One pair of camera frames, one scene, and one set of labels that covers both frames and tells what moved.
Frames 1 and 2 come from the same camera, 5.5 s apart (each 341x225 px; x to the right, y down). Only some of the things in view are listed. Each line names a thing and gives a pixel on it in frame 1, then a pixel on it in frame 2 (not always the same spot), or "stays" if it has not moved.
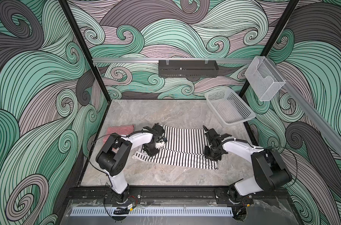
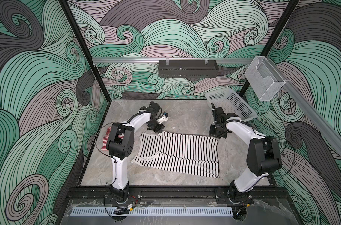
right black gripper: [217, 157] to [211, 133]
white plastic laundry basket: [228, 107] stays
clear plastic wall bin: [263, 79] stays
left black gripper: [156, 151] to [159, 129]
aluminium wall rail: [158, 59] stays
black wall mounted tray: [188, 68] stays
